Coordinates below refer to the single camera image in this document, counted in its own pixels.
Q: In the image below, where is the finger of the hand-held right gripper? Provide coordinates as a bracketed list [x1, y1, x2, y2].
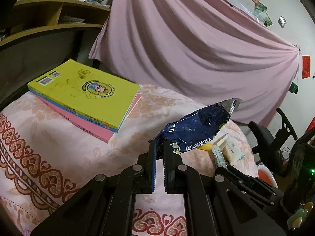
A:
[228, 163, 283, 198]
[215, 167, 273, 206]

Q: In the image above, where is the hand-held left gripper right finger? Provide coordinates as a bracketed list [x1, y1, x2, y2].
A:
[162, 139, 287, 236]

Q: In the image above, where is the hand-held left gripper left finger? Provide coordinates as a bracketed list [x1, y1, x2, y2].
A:
[31, 139, 158, 236]

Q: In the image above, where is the orange basin with white rim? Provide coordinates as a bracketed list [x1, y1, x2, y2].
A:
[257, 165, 276, 188]

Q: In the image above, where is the white sachet strip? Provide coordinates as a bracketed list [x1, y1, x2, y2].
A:
[212, 146, 228, 170]

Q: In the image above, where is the white paper packet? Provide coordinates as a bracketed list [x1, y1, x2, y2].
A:
[215, 133, 246, 163]

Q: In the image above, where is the dark blue snack bag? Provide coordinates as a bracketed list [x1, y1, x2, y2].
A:
[157, 98, 244, 154]

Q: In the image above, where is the black office chair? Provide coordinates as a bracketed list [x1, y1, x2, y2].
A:
[248, 108, 298, 177]

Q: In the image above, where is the pale green pendant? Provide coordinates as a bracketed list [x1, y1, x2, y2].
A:
[287, 202, 307, 228]

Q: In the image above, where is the pink book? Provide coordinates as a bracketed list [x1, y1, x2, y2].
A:
[37, 93, 143, 143]

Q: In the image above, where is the blue book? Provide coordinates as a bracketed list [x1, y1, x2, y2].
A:
[28, 87, 119, 133]

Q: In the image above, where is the yellow book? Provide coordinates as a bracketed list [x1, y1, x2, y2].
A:
[28, 59, 141, 131]

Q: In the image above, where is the floral pink blanket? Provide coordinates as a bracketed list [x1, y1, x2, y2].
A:
[0, 84, 259, 236]

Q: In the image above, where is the pink hanging sheet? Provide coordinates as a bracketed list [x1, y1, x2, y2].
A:
[89, 0, 301, 133]

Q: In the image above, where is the green landscape photo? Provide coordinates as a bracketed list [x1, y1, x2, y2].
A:
[257, 11, 273, 27]
[253, 3, 267, 18]

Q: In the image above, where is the stack of shelf papers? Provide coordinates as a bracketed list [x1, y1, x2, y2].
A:
[59, 15, 85, 24]

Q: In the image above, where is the wooden shelf desk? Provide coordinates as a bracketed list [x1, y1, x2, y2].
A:
[0, 0, 111, 62]

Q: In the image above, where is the red wall poster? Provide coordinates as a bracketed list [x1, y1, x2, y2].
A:
[301, 55, 311, 79]

